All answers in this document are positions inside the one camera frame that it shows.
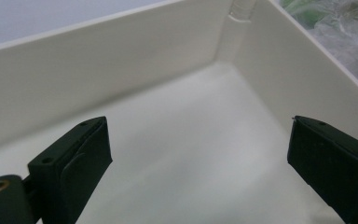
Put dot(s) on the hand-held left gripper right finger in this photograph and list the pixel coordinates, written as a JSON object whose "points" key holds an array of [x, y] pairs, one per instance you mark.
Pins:
{"points": [[338, 161]]}

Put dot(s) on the white plastic box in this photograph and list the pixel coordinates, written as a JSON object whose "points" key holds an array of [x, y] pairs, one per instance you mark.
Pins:
{"points": [[167, 140]]}

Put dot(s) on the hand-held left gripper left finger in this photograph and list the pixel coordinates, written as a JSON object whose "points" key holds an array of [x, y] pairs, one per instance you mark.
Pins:
{"points": [[74, 161]]}

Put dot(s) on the clear plastic bag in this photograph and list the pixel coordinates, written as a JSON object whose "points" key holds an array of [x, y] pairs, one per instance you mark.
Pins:
{"points": [[348, 40]]}

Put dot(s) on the green snack packet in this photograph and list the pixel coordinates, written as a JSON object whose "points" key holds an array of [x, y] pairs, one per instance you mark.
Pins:
{"points": [[303, 12]]}

